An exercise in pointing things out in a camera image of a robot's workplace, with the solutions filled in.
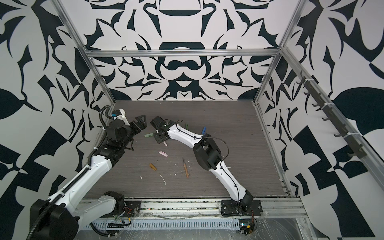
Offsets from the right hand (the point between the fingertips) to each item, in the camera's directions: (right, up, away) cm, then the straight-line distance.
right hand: (160, 135), depth 96 cm
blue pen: (+28, +3, +7) cm, 29 cm away
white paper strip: (+3, -22, -11) cm, 24 cm away
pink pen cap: (+2, -11, -3) cm, 11 cm away
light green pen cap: (-8, 0, +3) cm, 9 cm away
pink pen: (+3, -5, -2) cm, 6 cm away
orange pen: (+16, -17, -9) cm, 25 cm away
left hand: (-7, +12, -19) cm, 23 cm away
